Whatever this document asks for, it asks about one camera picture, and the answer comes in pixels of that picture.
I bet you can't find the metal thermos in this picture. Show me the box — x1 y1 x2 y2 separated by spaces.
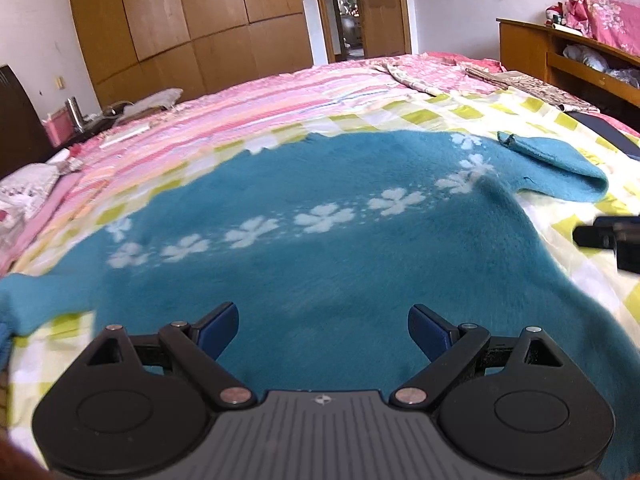
67 96 86 132

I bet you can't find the grey cloth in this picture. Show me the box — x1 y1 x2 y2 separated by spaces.
122 87 185 112

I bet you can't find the pink floral quilt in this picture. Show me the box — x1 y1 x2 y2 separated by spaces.
370 51 506 98

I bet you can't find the yellow green checked bed sheet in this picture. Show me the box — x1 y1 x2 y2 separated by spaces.
0 91 640 456

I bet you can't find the white floral pillow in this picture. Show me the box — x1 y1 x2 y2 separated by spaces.
0 161 68 241

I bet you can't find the beige patterned cloth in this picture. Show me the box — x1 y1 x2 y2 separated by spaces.
465 65 601 113

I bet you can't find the dark wooden headboard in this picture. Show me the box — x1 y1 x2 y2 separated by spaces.
0 64 55 181

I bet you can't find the wooden door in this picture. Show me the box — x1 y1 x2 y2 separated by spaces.
350 0 407 58

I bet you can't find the teal sweater with white flowers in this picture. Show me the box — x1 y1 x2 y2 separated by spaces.
0 129 640 480

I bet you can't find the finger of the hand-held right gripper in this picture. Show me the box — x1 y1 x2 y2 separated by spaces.
574 226 619 251

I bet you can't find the pink floral pillow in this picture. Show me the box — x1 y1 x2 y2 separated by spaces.
565 0 640 57

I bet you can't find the blue cloth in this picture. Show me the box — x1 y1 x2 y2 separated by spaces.
0 305 16 367

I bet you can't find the dark blue garment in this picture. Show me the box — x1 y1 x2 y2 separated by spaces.
570 110 640 162

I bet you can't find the white plastic bag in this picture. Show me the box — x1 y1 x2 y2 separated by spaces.
562 44 610 73

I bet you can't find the flat white box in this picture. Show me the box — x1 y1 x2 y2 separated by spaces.
99 124 151 150

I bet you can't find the pink striped blanket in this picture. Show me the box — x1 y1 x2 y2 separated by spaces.
0 60 417 281

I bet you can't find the wooden wardrobe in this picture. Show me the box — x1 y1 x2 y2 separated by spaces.
64 0 321 108

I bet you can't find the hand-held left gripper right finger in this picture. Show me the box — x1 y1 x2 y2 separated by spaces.
390 304 569 409

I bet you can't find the pink box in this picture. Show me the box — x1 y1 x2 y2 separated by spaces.
42 107 76 148

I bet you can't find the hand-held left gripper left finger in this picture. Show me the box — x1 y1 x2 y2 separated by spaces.
87 302 257 409

